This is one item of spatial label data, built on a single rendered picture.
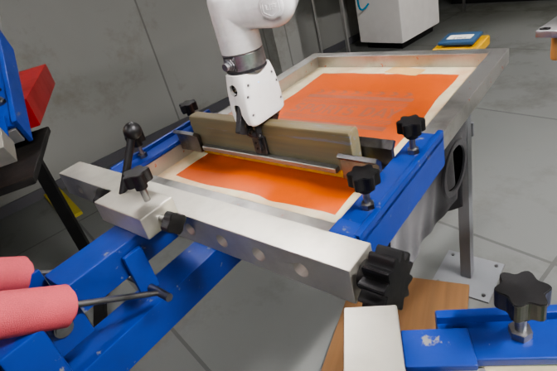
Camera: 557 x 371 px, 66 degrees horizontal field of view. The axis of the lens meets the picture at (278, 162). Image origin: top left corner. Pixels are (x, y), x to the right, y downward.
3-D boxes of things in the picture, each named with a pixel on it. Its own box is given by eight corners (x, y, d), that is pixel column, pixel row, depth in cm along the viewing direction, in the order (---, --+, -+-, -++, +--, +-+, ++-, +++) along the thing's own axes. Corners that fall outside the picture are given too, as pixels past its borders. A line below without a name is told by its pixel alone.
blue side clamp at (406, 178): (418, 161, 80) (414, 127, 76) (445, 164, 76) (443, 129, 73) (335, 266, 61) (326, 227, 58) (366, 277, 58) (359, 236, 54)
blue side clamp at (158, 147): (215, 132, 114) (207, 108, 111) (228, 134, 111) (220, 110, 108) (122, 194, 95) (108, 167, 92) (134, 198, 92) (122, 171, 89)
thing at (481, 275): (448, 251, 187) (437, 31, 142) (504, 265, 173) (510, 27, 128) (429, 285, 173) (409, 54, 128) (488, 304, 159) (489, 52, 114)
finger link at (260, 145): (251, 131, 78) (259, 161, 82) (262, 122, 80) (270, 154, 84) (239, 129, 80) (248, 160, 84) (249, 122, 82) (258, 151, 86)
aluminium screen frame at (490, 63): (316, 64, 143) (313, 53, 142) (509, 62, 107) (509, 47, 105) (121, 191, 94) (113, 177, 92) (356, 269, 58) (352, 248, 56)
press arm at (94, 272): (157, 228, 71) (145, 203, 68) (179, 236, 67) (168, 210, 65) (60, 301, 60) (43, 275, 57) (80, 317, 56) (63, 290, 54)
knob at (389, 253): (370, 272, 53) (363, 224, 49) (415, 286, 49) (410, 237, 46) (341, 315, 48) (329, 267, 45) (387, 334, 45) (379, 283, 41)
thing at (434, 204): (439, 194, 126) (432, 79, 110) (470, 199, 121) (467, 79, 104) (366, 304, 98) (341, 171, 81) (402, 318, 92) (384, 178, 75)
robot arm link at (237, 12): (293, -32, 72) (288, -25, 64) (306, 31, 77) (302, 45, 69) (210, -12, 75) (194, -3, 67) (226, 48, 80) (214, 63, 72)
